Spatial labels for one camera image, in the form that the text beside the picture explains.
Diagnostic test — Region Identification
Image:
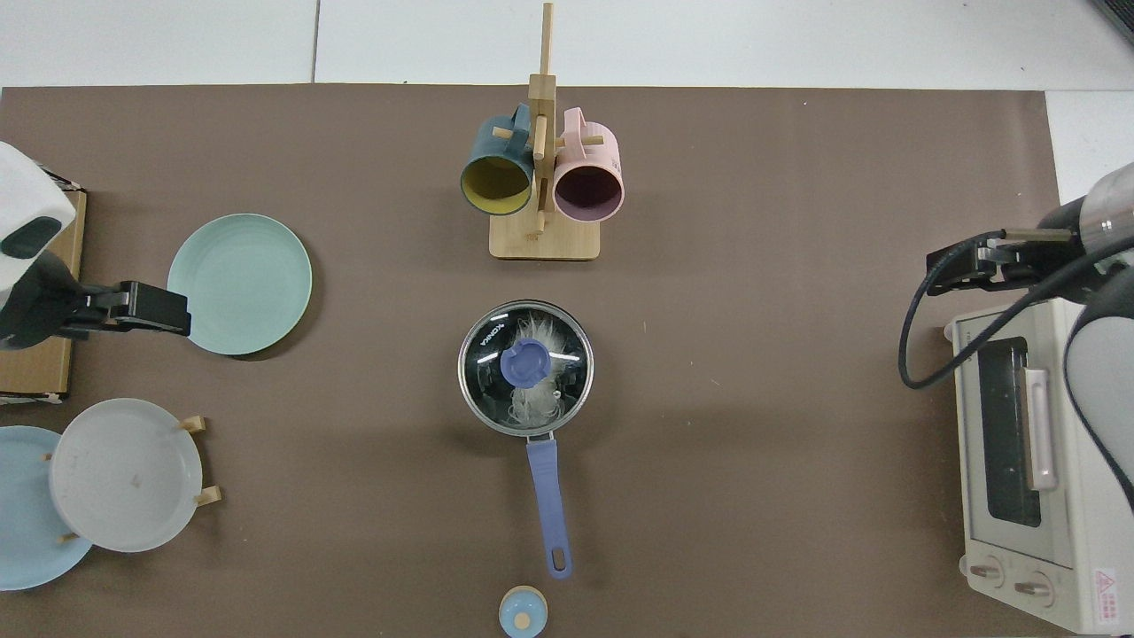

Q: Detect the black pot with purple handle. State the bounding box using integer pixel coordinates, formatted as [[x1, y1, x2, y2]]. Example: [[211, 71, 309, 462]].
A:
[[460, 300, 596, 581]]

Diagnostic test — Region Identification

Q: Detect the wire basket with wooden floor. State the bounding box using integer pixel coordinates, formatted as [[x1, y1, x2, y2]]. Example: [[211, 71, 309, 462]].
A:
[[0, 173, 88, 406]]

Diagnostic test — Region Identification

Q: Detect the glass lid with blue knob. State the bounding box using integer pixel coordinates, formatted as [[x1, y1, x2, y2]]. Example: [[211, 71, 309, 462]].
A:
[[457, 301, 594, 437]]

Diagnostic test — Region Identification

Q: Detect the brown table cloth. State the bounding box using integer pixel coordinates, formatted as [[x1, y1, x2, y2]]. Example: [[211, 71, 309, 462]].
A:
[[0, 84, 1071, 638]]

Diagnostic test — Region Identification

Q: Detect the pale toaster oven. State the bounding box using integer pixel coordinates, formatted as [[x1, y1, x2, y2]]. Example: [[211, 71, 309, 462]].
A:
[[944, 297, 1134, 635]]

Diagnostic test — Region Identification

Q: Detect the small blue round thing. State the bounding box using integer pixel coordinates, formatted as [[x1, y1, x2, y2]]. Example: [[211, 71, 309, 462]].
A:
[[499, 587, 548, 638]]

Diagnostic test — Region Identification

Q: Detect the wooden plate rack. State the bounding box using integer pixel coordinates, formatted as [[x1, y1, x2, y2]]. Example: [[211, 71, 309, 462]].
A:
[[43, 415, 222, 543]]

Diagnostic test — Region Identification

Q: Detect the light blue plate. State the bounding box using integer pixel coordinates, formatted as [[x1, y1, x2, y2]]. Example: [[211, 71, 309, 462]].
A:
[[0, 425, 94, 592]]

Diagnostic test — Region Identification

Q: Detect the dark grey equipment edge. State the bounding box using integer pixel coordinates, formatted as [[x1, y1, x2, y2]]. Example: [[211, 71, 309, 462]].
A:
[[1091, 0, 1134, 45]]

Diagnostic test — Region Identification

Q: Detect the wooden cup stand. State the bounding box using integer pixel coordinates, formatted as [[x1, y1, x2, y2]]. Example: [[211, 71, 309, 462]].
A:
[[489, 2, 614, 261]]

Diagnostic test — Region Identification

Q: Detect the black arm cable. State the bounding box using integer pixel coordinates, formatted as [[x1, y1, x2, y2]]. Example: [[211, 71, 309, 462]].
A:
[[898, 230, 1134, 391]]

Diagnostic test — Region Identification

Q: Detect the green plate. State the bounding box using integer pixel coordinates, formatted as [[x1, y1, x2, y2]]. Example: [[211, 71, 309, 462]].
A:
[[167, 213, 314, 357]]

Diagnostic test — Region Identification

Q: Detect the pink cup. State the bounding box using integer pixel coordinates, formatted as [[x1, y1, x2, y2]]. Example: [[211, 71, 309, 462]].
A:
[[553, 107, 626, 223]]

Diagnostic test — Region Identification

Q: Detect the grey plate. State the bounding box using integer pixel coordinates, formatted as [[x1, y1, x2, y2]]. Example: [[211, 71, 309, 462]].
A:
[[49, 398, 205, 554]]

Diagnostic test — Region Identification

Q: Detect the white vermicelli bundle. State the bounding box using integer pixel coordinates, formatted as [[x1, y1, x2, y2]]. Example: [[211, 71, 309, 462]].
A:
[[505, 310, 577, 431]]

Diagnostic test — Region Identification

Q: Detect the dark teal cup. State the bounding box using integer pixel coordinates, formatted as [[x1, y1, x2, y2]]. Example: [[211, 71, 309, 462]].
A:
[[459, 103, 535, 217]]

